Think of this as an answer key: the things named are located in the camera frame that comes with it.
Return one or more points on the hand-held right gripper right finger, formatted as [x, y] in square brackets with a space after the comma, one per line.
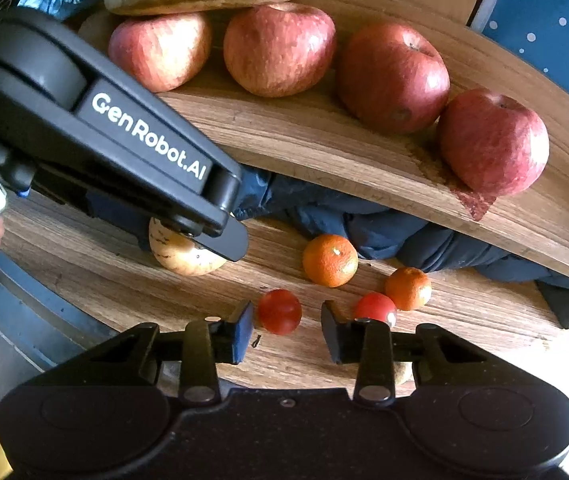
[334, 341]

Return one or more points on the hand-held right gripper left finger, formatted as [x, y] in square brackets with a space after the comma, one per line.
[242, 334]

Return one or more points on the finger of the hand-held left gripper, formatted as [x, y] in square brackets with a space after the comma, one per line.
[119, 216]
[229, 246]

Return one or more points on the red cherry tomato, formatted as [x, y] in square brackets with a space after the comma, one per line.
[279, 311]
[374, 307]

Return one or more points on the large striped pepino melon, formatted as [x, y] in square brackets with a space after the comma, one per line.
[184, 260]

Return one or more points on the small orange mandarin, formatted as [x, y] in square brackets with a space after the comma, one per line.
[408, 287]
[330, 260]

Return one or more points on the metal baking tray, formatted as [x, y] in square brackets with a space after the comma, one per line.
[4, 330]

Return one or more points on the brown kiwi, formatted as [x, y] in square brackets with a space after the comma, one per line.
[97, 30]

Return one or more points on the red apple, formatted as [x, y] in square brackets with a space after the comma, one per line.
[279, 47]
[392, 77]
[494, 142]
[164, 50]

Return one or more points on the dark blue cloth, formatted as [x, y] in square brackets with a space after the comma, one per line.
[414, 240]

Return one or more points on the wooden desk shelf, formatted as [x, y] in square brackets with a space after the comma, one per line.
[314, 135]

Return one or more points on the blue white-dotted cloth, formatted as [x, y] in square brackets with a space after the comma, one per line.
[554, 20]

